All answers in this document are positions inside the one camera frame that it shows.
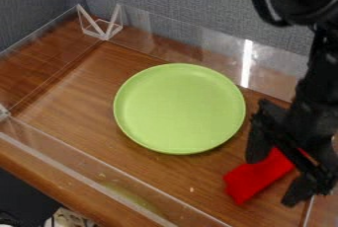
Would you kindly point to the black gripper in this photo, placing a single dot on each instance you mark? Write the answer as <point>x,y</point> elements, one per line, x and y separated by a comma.
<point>300,131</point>

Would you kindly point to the red block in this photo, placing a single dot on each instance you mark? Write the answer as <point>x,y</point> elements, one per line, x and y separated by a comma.
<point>251,178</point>

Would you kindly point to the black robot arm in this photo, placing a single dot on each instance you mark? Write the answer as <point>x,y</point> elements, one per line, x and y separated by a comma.
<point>316,87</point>

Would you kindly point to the green round plate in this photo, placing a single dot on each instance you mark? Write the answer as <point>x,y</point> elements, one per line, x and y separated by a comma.
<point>179,108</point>

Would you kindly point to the clear acrylic enclosure wall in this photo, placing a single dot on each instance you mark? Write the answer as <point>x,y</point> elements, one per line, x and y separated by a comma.
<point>61,144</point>

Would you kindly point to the clear acrylic corner bracket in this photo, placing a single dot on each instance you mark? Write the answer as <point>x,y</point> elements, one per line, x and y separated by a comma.
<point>97,28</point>

